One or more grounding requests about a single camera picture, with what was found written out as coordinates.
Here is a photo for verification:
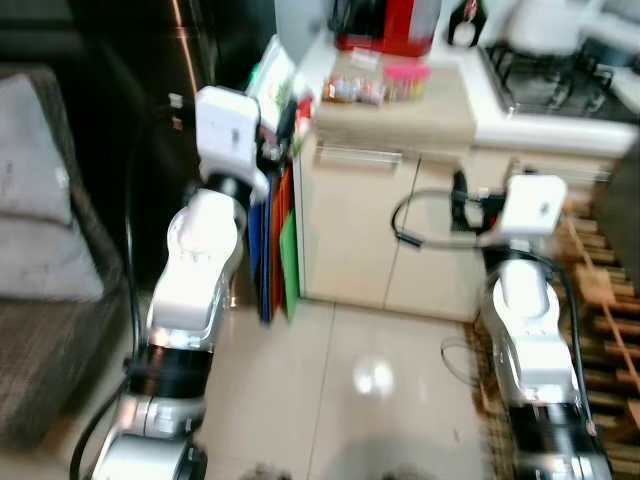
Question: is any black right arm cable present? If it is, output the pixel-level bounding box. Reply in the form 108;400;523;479
390;188;591;421

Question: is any wooden slatted rack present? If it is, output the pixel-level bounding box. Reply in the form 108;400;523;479
468;185;640;480

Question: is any grey sofa cushion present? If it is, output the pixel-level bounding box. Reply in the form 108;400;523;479
0;72;76;226
0;213;106;304

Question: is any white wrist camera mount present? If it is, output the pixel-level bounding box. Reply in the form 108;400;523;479
193;85;271;201
480;173;569;251

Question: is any orange cutting board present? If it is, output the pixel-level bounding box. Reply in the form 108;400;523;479
268;165;293;316

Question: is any dark glossy tall cabinet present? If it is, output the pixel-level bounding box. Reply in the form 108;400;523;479
70;0;276;301

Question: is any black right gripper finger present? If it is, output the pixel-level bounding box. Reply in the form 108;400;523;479
450;170;471;233

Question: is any white cooking pot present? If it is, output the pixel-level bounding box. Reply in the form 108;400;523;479
498;0;640;59

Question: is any blue cutting board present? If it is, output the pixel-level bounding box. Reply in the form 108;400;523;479
247;170;276;326

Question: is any black gas stove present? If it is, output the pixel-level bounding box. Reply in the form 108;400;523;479
483;40;640;126

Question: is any beige wooden board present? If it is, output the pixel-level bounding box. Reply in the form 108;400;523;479
312;65;479;151

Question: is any red kitchen appliance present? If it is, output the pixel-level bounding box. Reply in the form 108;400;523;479
333;0;443;58

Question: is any cream kitchen cabinet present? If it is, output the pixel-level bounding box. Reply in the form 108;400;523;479
296;40;640;323

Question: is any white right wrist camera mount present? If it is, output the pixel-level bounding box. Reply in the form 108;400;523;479
480;173;569;251

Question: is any silver cabinet door handle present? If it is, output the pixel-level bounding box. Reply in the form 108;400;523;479
318;145;409;168
508;158;613;186

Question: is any small black kitchen tool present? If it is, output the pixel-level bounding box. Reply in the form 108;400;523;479
447;0;489;48

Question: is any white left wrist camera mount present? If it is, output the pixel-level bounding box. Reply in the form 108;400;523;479
193;85;271;201

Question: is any brown woven sofa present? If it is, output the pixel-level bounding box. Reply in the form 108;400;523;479
0;62;136;456

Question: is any clear snack container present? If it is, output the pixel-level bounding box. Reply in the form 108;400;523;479
325;72;388;106

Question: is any green cutting board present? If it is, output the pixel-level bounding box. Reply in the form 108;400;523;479
278;210;303;323

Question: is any pink lidded container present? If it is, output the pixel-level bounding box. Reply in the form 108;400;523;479
383;60;431;103

